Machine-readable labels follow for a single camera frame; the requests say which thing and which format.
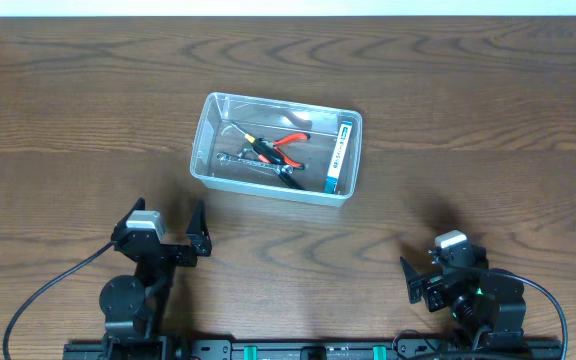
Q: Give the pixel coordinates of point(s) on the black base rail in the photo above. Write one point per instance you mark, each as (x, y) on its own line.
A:
(402, 348)

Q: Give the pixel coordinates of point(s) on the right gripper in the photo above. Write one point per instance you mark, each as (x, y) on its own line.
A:
(432, 285)

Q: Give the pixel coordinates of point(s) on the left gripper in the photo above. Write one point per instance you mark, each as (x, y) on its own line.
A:
(198, 238)

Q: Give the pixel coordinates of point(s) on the black yellow screwdriver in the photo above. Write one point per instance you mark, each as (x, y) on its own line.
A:
(265, 152)

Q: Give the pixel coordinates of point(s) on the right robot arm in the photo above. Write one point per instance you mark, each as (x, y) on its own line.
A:
(487, 303)

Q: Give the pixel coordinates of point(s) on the silver wrench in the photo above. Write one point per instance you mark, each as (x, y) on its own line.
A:
(279, 169)

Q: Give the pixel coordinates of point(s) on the blue white cardboard box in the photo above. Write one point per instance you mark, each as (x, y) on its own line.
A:
(337, 157)

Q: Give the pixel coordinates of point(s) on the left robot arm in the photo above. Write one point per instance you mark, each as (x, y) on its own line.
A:
(134, 305)

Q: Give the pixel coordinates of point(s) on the clear plastic container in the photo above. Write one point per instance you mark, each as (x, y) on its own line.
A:
(274, 119)

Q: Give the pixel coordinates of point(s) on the small hammer black orange handle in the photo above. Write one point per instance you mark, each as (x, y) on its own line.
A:
(249, 153)

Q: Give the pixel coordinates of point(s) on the orange handled pliers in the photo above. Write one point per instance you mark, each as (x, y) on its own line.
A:
(288, 142)

